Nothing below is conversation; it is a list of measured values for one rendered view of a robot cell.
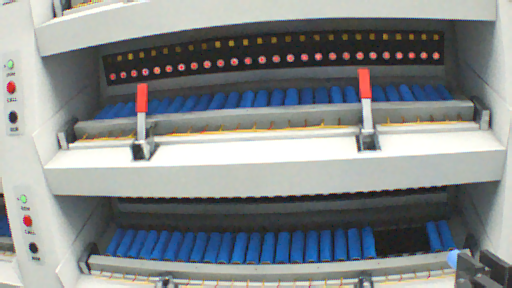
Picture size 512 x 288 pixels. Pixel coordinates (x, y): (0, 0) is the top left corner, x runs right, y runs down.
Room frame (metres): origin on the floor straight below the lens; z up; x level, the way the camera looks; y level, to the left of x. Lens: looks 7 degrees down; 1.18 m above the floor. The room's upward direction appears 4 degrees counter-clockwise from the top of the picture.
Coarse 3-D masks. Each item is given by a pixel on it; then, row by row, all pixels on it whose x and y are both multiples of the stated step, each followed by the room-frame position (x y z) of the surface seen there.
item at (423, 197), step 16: (432, 192) 0.59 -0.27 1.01; (464, 192) 0.57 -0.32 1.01; (96, 208) 0.65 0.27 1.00; (128, 208) 0.67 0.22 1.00; (144, 208) 0.67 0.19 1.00; (160, 208) 0.66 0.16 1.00; (176, 208) 0.66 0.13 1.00; (192, 208) 0.65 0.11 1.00; (208, 208) 0.65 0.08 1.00; (224, 208) 0.64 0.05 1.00; (240, 208) 0.64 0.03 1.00; (256, 208) 0.64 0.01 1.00; (272, 208) 0.63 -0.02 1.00; (288, 208) 0.63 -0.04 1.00; (304, 208) 0.63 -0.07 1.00; (320, 208) 0.62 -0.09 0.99; (336, 208) 0.62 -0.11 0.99; (352, 208) 0.62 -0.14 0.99; (464, 208) 0.57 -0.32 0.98; (96, 224) 0.64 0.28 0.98; (112, 224) 0.68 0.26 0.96; (416, 224) 0.59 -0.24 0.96; (448, 224) 0.57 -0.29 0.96; (464, 224) 0.56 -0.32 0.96; (480, 224) 0.49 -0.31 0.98; (80, 240) 0.58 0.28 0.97; (96, 240) 0.63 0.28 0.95; (464, 240) 0.53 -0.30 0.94; (480, 240) 0.48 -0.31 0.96; (80, 256) 0.57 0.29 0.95; (64, 272) 0.52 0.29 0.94; (80, 272) 0.56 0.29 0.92
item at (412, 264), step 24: (96, 264) 0.55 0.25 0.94; (120, 264) 0.55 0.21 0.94; (144, 264) 0.54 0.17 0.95; (168, 264) 0.54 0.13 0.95; (192, 264) 0.54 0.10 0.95; (216, 264) 0.54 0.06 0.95; (288, 264) 0.52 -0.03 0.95; (312, 264) 0.52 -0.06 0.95; (336, 264) 0.51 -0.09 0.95; (360, 264) 0.50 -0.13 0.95; (384, 264) 0.49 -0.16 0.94; (408, 264) 0.48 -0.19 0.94; (432, 264) 0.48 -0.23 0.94
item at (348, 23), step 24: (240, 24) 0.67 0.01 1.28; (264, 24) 0.66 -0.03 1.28; (288, 24) 0.66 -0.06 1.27; (312, 24) 0.65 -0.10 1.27; (336, 24) 0.65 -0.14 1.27; (360, 24) 0.64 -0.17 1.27; (384, 24) 0.63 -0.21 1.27; (408, 24) 0.63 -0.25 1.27; (432, 24) 0.62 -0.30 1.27; (120, 48) 0.70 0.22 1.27; (456, 72) 0.62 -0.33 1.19; (456, 192) 0.62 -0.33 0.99
